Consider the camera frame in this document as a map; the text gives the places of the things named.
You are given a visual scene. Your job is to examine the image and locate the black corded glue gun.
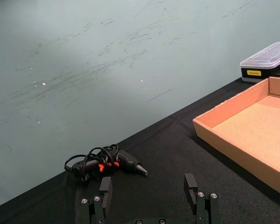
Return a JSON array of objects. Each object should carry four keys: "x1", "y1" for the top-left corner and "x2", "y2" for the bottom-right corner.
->
[{"x1": 64, "y1": 144, "x2": 148, "y2": 183}]

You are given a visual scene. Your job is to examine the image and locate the clear plastic case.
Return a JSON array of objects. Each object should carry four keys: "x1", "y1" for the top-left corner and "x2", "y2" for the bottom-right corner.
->
[{"x1": 239, "y1": 40, "x2": 280, "y2": 83}]

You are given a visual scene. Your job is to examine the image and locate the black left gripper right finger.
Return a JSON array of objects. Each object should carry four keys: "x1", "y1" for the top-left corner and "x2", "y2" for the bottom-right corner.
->
[{"x1": 183, "y1": 173, "x2": 218, "y2": 224}]

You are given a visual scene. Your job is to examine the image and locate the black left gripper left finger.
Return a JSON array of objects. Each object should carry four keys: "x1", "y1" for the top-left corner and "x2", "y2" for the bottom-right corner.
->
[{"x1": 80, "y1": 176, "x2": 113, "y2": 224}]

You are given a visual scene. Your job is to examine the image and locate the shallow brown cardboard tray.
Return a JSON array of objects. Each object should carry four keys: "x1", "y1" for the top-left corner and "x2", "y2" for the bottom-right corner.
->
[{"x1": 192, "y1": 76, "x2": 280, "y2": 200}]

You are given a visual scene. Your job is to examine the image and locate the black table cloth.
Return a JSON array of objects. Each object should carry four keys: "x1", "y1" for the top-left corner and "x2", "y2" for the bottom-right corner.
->
[{"x1": 0, "y1": 77, "x2": 280, "y2": 224}]

